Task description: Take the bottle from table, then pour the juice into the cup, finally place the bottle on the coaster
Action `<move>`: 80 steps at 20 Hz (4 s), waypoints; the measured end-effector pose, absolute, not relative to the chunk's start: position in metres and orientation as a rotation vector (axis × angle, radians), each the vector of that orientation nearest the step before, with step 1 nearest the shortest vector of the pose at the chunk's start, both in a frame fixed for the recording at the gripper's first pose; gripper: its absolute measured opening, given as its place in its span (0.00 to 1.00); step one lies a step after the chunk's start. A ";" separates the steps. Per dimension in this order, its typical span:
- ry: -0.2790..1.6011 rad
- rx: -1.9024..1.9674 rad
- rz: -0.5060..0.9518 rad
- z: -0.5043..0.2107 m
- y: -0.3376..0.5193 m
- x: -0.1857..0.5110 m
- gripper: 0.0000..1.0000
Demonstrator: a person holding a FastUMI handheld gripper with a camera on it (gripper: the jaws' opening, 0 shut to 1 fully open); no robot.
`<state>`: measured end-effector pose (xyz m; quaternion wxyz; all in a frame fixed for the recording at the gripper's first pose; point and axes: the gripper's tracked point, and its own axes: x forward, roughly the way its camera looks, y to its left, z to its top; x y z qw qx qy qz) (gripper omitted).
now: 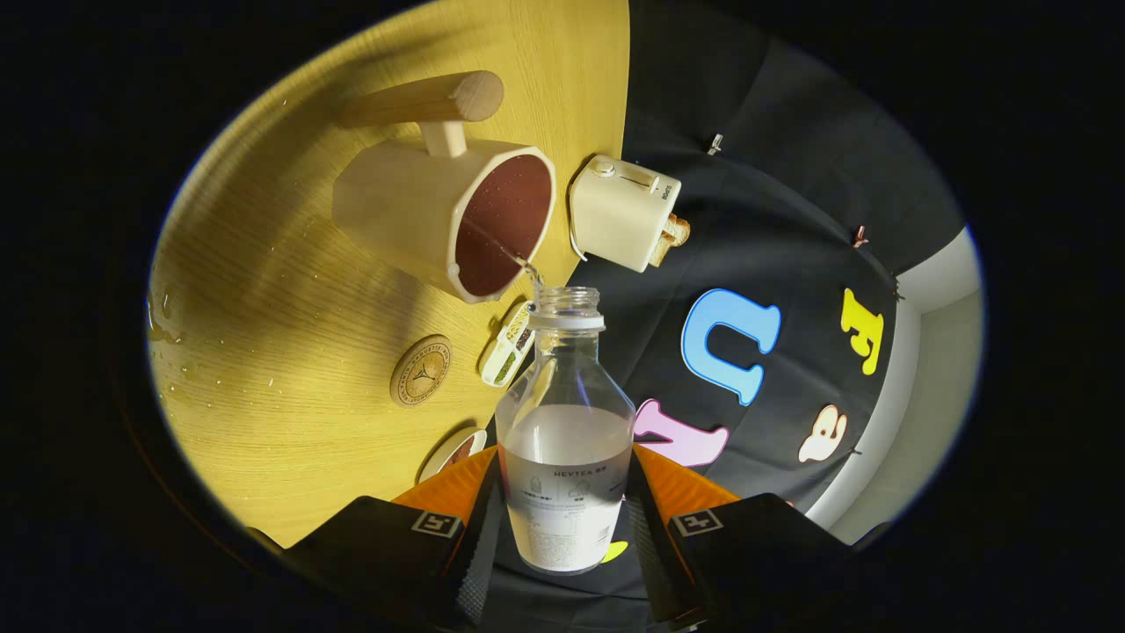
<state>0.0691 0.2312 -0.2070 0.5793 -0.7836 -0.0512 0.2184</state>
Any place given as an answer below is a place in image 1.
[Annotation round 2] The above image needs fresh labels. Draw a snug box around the clear juice bottle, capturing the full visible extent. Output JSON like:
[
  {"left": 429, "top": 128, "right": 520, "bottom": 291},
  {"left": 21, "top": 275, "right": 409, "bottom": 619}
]
[{"left": 495, "top": 286, "right": 636, "bottom": 575}]

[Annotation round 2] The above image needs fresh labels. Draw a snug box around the round cork coaster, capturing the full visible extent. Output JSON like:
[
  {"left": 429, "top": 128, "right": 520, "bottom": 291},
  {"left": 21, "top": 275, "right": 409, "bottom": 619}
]
[{"left": 390, "top": 334, "right": 453, "bottom": 408}]

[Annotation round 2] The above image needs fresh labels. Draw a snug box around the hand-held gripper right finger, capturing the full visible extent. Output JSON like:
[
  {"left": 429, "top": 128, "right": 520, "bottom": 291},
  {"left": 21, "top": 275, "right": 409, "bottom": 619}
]
[{"left": 622, "top": 442, "right": 890, "bottom": 629}]

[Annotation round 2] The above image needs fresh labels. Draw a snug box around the divided snack dish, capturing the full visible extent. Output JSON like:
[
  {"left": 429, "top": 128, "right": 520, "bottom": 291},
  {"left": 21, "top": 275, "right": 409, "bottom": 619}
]
[{"left": 480, "top": 299, "right": 537, "bottom": 389}]

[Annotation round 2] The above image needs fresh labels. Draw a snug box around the beige cup with wooden handle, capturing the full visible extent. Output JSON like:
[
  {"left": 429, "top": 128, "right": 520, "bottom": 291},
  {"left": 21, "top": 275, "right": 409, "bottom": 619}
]
[{"left": 332, "top": 70, "right": 557, "bottom": 305}]

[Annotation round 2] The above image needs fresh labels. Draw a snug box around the wooden table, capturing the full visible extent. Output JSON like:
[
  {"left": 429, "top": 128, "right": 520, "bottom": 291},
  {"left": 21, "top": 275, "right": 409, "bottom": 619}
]
[{"left": 148, "top": 0, "right": 632, "bottom": 548}]

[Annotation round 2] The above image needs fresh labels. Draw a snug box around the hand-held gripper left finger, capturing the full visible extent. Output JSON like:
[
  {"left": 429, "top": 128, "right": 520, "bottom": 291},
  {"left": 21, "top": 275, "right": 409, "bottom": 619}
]
[{"left": 246, "top": 444, "right": 506, "bottom": 632}]

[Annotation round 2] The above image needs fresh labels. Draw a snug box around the white round plate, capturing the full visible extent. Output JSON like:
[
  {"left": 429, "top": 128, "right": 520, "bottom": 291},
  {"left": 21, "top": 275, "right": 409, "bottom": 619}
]
[{"left": 417, "top": 427, "right": 489, "bottom": 484}]

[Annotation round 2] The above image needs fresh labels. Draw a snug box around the cream toaster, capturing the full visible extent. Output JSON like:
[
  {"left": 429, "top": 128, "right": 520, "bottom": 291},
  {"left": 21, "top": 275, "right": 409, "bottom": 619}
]
[{"left": 569, "top": 155, "right": 682, "bottom": 273}]

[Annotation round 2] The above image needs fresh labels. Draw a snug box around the black backdrop cloth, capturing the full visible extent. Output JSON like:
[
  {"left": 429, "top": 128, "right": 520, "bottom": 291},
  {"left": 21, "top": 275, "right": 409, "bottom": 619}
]
[{"left": 488, "top": 0, "right": 968, "bottom": 629}]

